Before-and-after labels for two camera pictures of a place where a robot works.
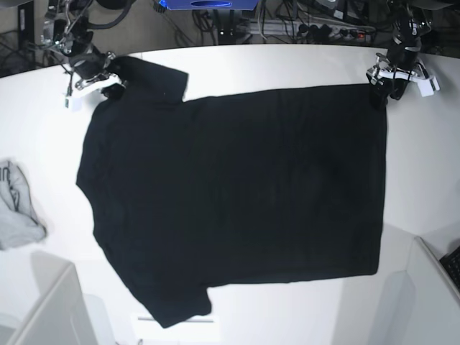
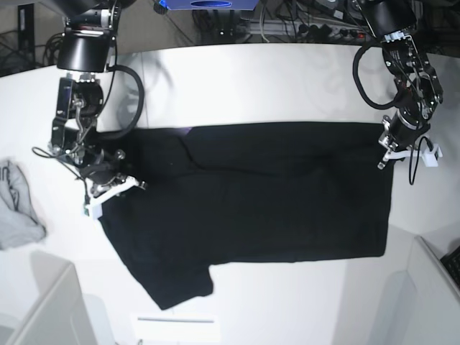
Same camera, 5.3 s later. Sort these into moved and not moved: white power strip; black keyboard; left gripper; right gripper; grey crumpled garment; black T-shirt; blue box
Moved: right gripper; black T-shirt; left gripper
Not moved: grey crumpled garment; white power strip; blue box; black keyboard
